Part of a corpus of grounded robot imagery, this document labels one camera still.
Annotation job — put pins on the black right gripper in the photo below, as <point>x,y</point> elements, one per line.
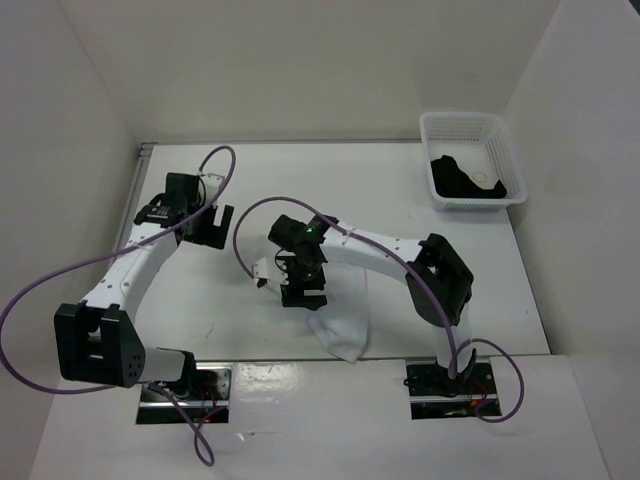
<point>293,292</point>

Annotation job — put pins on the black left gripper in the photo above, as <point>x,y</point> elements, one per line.
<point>213,235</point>

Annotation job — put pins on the white skirt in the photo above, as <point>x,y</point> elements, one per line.
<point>342,325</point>

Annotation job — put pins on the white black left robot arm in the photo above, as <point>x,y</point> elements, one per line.
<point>96,338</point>

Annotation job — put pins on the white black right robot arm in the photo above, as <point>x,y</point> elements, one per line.
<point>439,282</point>

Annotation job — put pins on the black skirt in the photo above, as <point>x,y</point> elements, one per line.
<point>451,182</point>

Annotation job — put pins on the white plastic laundry basket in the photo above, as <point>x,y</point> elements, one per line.
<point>482,149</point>

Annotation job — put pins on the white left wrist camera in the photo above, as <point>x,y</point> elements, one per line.
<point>209,184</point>

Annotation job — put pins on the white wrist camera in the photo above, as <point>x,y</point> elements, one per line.
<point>265,272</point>
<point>209,184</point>

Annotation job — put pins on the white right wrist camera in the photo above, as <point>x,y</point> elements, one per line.
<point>265,272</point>

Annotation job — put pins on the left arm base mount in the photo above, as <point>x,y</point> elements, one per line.
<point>205,400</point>

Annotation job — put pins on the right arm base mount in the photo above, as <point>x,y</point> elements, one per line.
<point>433,395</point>

